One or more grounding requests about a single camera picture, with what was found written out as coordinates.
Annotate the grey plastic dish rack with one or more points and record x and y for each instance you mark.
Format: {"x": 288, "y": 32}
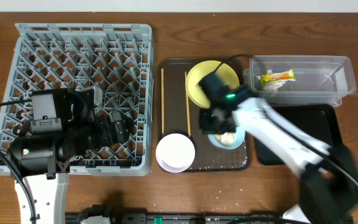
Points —
{"x": 117, "y": 58}

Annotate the clear plastic waste bin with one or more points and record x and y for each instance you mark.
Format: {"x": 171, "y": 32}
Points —
{"x": 318, "y": 79}

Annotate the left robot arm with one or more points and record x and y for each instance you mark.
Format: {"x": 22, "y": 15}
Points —
{"x": 64, "y": 125}

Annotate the light blue bowl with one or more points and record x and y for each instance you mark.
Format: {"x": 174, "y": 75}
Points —
{"x": 228, "y": 140}

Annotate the dark brown serving tray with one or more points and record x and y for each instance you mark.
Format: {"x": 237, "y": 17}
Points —
{"x": 208, "y": 158}

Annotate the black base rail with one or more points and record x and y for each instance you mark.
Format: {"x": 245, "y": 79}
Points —
{"x": 107, "y": 214}

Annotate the black waste tray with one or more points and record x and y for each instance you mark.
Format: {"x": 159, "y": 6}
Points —
{"x": 319, "y": 121}

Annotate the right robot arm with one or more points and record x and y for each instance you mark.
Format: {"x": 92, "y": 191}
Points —
{"x": 328, "y": 175}

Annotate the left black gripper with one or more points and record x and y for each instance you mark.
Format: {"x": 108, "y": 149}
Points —
{"x": 111, "y": 131}

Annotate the yellow round plate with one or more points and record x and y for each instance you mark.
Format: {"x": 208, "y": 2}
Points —
{"x": 225, "y": 73}

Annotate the pink white bowl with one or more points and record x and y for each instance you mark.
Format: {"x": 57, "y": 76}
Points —
{"x": 175, "y": 153}

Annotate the green orange snack wrapper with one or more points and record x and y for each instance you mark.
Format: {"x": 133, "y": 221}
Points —
{"x": 271, "y": 78}

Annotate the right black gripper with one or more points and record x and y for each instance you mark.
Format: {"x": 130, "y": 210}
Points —
{"x": 209, "y": 121}

